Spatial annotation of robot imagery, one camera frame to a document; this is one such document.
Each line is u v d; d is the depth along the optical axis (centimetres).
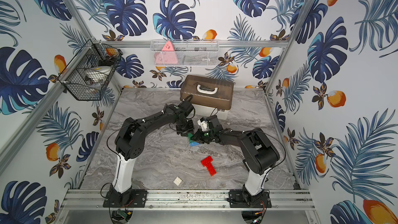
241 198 74
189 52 100
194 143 92
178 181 78
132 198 73
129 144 54
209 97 90
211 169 82
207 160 85
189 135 88
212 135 74
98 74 80
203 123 88
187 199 76
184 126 81
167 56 90
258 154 49
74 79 76
